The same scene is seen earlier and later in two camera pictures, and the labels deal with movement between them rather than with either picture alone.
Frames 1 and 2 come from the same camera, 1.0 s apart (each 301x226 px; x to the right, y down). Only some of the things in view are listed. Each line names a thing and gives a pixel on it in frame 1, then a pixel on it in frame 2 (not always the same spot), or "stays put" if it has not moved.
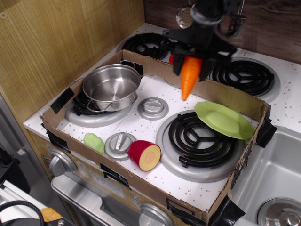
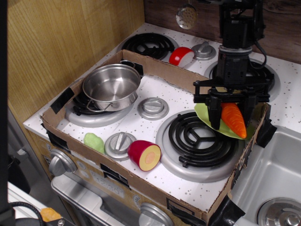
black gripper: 200,38 -> 233,84
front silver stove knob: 117,145 stays put
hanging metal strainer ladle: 184,18 stays put
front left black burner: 78,112 stays put
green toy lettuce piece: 91,140 stays put
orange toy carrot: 191,67 -> 233,115
